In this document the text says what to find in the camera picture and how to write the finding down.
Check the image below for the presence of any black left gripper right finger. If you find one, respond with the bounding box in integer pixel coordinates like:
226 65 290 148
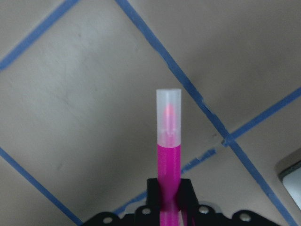
176 179 199 226

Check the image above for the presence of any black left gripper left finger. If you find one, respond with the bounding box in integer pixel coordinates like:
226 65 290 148
135 178 161 226

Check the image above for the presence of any pink pen clear cap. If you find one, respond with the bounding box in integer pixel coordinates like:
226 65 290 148
156 89 182 226

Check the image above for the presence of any silver closed laptop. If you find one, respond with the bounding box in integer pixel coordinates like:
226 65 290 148
275 148 301 210

